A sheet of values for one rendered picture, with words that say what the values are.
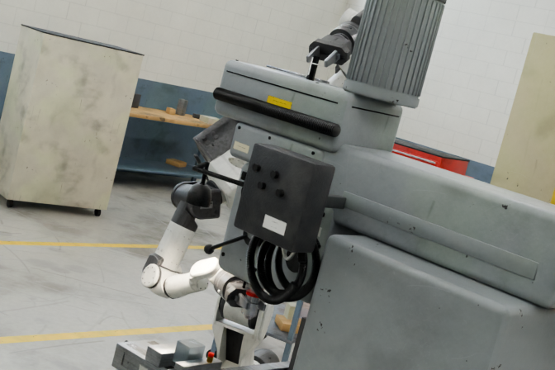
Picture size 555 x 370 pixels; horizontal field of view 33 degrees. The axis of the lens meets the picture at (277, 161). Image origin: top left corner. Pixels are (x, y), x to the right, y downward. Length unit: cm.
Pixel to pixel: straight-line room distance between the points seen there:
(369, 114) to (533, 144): 180
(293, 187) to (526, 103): 221
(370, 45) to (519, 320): 79
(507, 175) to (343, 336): 212
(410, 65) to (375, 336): 68
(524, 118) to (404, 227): 201
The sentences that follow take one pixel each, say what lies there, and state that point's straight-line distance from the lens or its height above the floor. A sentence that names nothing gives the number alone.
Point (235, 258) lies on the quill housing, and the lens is 262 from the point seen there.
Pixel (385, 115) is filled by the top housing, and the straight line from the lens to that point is 250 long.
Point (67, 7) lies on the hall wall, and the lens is 1111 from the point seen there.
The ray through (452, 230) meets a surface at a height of 165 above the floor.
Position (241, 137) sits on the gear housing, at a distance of 260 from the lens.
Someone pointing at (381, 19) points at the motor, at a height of 209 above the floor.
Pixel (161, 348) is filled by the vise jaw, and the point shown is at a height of 109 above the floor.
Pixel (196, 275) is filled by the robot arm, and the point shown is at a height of 123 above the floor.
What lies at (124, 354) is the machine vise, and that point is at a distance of 269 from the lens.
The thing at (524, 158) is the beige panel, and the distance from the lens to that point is 417.
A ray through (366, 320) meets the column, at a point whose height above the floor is 141.
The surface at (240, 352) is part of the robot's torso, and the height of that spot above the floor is 85.
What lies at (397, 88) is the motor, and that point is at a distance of 237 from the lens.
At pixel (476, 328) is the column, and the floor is 149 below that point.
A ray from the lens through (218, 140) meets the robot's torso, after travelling 315.
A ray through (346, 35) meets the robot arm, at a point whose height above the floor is 204.
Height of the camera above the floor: 194
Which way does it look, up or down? 6 degrees down
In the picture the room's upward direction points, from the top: 14 degrees clockwise
